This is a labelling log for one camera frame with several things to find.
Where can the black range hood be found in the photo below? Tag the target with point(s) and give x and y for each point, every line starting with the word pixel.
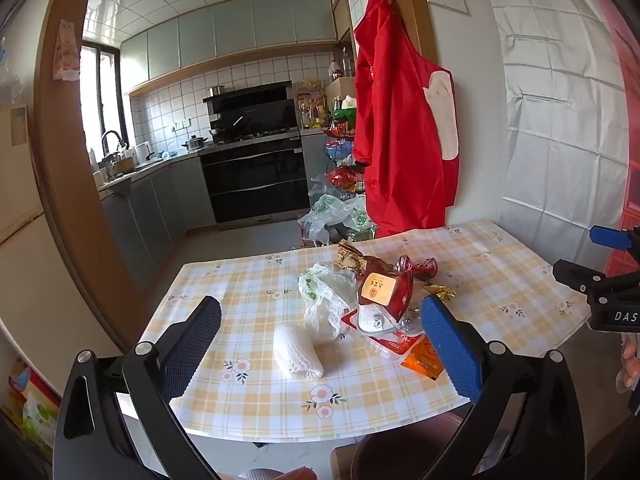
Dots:
pixel 255 112

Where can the cartoon paper pouch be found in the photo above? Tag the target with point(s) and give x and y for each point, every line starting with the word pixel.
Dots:
pixel 66 50

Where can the group of condiment bottles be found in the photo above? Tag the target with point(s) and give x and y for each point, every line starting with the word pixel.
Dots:
pixel 312 110

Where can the white creased wall sheet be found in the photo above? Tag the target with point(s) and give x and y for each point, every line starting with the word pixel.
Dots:
pixel 550 110

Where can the brown gold wrapper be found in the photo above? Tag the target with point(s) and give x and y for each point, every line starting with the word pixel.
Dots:
pixel 352 255

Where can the checkered tablecloth table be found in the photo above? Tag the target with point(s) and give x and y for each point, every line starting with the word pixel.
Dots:
pixel 250 310

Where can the clear plastic wrapper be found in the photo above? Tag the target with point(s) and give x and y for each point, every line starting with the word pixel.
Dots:
pixel 412 324

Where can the kitchen window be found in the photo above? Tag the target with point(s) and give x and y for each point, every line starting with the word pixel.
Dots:
pixel 100 100

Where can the pale green upper cabinets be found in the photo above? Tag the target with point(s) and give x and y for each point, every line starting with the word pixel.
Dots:
pixel 225 30

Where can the red and white plastic package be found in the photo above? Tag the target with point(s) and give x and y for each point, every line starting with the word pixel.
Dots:
pixel 385 342

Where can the grey lower kitchen cabinets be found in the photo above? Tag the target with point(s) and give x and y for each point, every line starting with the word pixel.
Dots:
pixel 150 210

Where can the wooden door frame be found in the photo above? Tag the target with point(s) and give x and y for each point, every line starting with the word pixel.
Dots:
pixel 55 135

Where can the heap of white plastic bags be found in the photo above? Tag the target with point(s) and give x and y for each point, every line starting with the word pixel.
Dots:
pixel 330 210

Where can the red wall banner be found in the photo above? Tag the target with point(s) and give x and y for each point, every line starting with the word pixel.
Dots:
pixel 627 110

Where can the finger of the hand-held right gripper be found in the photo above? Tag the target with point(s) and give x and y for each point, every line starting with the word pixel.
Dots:
pixel 607 236
pixel 575 275

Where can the gold candy wrapper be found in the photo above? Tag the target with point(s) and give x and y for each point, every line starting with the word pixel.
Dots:
pixel 440 292

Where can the steel kitchen faucet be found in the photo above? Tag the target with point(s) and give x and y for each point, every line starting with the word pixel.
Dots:
pixel 111 142

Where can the red apron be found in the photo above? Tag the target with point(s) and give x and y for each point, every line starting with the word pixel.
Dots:
pixel 400 135

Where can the small steel pot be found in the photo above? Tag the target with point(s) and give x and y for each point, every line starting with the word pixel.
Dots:
pixel 216 90

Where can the person's right hand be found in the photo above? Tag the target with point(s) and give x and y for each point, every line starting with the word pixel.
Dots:
pixel 631 360

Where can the black built-in stove oven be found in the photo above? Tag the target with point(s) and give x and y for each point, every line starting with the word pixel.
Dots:
pixel 255 175

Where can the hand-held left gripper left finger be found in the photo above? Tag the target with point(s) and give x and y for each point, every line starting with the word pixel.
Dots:
pixel 192 340

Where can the steel lidded cooking pot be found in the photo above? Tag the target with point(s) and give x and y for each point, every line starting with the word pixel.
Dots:
pixel 195 143

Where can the white foam fruit net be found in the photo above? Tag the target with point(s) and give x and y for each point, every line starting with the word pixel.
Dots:
pixel 297 352

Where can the brown trash bin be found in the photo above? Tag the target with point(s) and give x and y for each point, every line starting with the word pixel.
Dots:
pixel 400 452

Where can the white plastic bag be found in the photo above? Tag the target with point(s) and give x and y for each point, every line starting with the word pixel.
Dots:
pixel 325 310

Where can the orange snack packet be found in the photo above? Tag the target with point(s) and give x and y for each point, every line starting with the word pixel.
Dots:
pixel 422 360

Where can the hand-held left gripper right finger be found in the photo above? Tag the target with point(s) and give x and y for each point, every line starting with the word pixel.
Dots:
pixel 450 345

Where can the pile of colourful packets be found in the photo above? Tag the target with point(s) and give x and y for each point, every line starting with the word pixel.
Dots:
pixel 35 410

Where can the black wok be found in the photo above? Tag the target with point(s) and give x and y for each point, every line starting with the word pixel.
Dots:
pixel 219 134

